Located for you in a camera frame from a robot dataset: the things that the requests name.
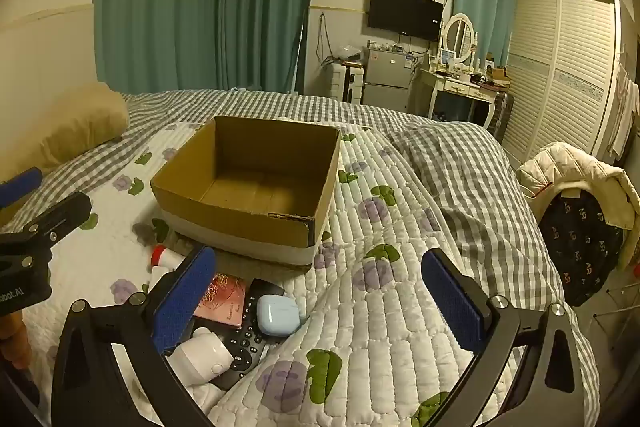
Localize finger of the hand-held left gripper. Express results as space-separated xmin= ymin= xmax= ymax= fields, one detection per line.
xmin=0 ymin=168 xmax=44 ymax=208
xmin=0 ymin=192 xmax=93 ymax=258

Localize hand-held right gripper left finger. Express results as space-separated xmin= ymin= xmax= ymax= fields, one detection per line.
xmin=50 ymin=246 xmax=218 ymax=427

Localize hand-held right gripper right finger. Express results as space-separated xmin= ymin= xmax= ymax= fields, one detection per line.
xmin=421 ymin=248 xmax=586 ymax=427

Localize white bottle with red cap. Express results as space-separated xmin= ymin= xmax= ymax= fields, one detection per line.
xmin=147 ymin=244 xmax=190 ymax=295

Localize white rounded gadget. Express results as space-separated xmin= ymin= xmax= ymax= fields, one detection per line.
xmin=165 ymin=327 xmax=233 ymax=390

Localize black remote control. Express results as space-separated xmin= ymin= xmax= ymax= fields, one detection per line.
xmin=212 ymin=278 xmax=286 ymax=392

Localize light blue earbuds case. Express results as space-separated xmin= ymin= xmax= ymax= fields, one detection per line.
xmin=256 ymin=294 xmax=307 ymax=338

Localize person's left hand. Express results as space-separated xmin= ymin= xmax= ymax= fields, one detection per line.
xmin=0 ymin=312 xmax=31 ymax=370

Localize white floral quilted blanket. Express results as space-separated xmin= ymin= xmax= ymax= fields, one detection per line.
xmin=0 ymin=119 xmax=586 ymax=427

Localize tan pillow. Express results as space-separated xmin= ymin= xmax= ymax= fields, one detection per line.
xmin=0 ymin=82 xmax=131 ymax=212

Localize grey checked duvet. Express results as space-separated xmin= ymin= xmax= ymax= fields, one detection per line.
xmin=0 ymin=89 xmax=601 ymax=413

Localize dark printed garment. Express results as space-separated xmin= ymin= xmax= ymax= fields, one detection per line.
xmin=539 ymin=189 xmax=626 ymax=308

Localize metal drying rack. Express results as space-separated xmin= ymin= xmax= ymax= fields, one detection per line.
xmin=592 ymin=264 xmax=640 ymax=343

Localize cream puffer jacket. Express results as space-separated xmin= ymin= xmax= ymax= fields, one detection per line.
xmin=517 ymin=142 xmax=640 ymax=273

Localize dark suitcase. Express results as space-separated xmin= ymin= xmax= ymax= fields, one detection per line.
xmin=487 ymin=89 xmax=516 ymax=142

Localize white dressing table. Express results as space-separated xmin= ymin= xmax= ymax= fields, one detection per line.
xmin=419 ymin=67 xmax=501 ymax=130

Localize small silver fridge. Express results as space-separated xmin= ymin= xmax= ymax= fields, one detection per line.
xmin=361 ymin=47 xmax=416 ymax=112

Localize white suitcase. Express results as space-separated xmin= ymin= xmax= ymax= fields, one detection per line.
xmin=327 ymin=63 xmax=365 ymax=104

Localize white louvred wardrobe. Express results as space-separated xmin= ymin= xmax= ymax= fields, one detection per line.
xmin=500 ymin=0 xmax=623 ymax=165

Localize wide teal curtain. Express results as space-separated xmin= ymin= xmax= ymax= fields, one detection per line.
xmin=94 ymin=0 xmax=319 ymax=95

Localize hanging pale towels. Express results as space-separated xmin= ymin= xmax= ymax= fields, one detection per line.
xmin=607 ymin=62 xmax=640 ymax=158

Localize white oval vanity mirror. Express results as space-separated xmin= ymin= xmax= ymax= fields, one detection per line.
xmin=442 ymin=13 xmax=476 ymax=68

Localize white pole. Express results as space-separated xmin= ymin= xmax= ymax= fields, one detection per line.
xmin=290 ymin=19 xmax=305 ymax=95

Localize black wall cable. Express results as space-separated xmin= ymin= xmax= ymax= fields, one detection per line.
xmin=317 ymin=13 xmax=338 ymax=65

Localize black wall television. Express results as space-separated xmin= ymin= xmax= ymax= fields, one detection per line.
xmin=367 ymin=0 xmax=444 ymax=42

